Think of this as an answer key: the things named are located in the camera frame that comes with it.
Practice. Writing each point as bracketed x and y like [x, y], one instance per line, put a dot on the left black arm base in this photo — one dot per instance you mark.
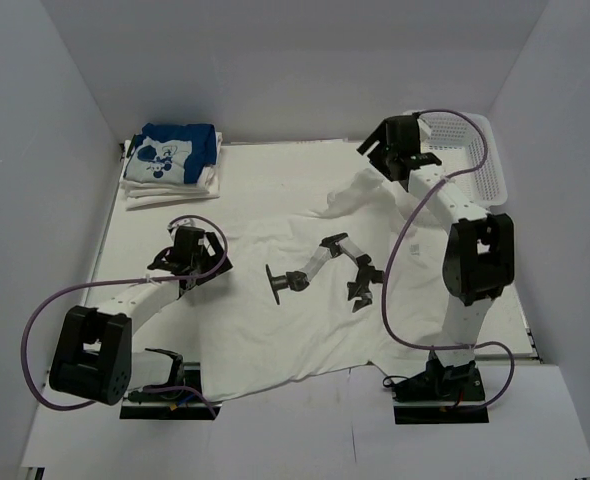
[175, 405]

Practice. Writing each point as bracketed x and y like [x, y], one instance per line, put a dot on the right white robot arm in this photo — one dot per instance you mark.
[480, 250]

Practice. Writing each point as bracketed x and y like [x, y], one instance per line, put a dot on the blue white t shirt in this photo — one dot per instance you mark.
[171, 154]

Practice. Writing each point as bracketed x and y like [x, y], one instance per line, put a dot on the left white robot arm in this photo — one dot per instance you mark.
[94, 358]

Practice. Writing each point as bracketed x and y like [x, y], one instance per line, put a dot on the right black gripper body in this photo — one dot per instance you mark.
[379, 157]

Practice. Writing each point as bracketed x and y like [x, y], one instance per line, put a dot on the white t shirt robot print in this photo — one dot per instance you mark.
[251, 339]

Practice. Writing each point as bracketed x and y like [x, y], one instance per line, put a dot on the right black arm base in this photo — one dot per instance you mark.
[439, 395]

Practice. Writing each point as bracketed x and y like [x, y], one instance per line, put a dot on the folded white t shirt stack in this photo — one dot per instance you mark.
[147, 194]

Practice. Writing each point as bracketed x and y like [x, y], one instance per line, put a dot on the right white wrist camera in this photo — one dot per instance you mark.
[425, 130]

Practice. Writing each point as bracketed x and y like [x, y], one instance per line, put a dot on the white plastic basket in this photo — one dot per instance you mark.
[470, 180]

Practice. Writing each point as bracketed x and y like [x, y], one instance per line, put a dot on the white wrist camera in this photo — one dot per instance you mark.
[173, 227]
[425, 130]

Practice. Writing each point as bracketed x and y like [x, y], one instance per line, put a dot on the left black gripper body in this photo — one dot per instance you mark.
[198, 261]

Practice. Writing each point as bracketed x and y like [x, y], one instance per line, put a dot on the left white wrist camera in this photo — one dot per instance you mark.
[173, 227]

